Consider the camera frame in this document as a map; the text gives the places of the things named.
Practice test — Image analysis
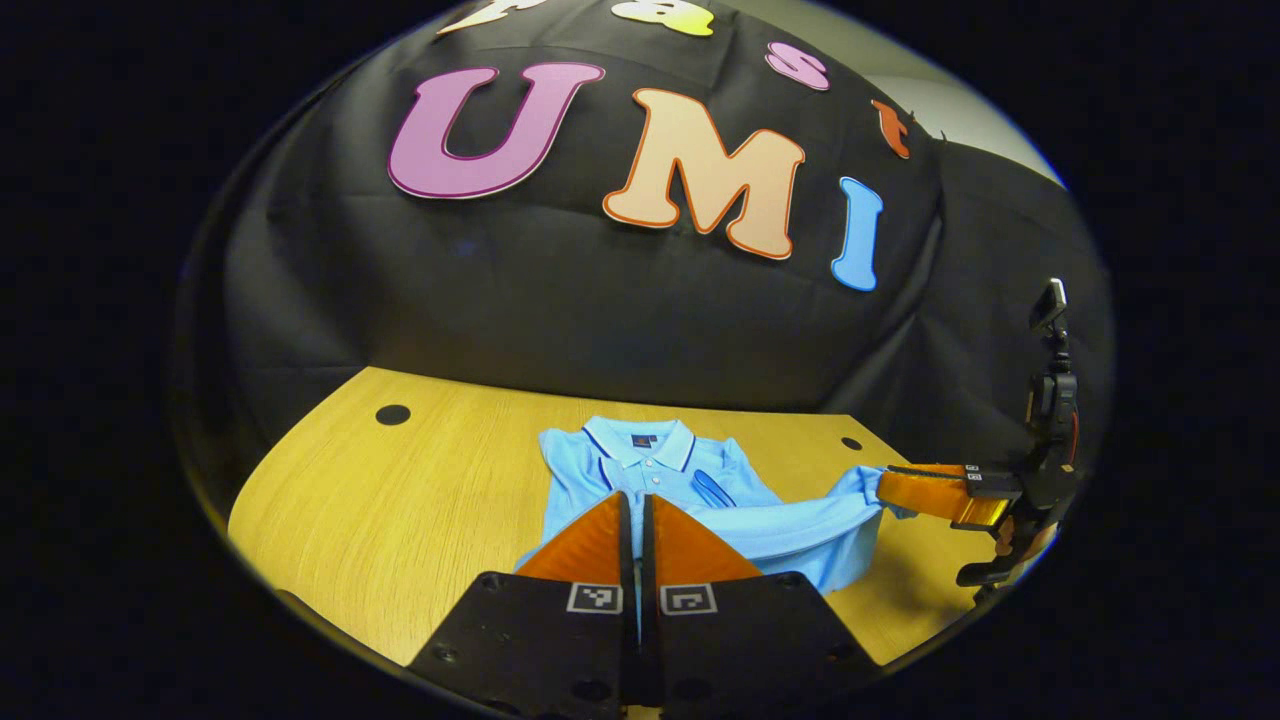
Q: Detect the black backdrop cloth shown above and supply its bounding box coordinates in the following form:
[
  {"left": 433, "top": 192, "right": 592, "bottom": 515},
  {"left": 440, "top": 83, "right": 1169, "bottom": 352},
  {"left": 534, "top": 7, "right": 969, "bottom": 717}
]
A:
[{"left": 170, "top": 0, "right": 1116, "bottom": 521}]

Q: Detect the light blue T-shirt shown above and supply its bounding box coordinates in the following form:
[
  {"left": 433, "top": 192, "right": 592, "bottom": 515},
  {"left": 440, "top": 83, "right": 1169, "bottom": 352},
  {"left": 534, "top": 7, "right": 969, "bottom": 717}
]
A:
[{"left": 515, "top": 417, "right": 916, "bottom": 641}]

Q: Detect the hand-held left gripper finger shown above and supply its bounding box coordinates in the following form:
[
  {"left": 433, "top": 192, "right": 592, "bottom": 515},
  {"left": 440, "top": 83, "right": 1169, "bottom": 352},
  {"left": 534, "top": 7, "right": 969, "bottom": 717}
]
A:
[
  {"left": 408, "top": 490, "right": 641, "bottom": 720},
  {"left": 640, "top": 493, "right": 886, "bottom": 713}
]

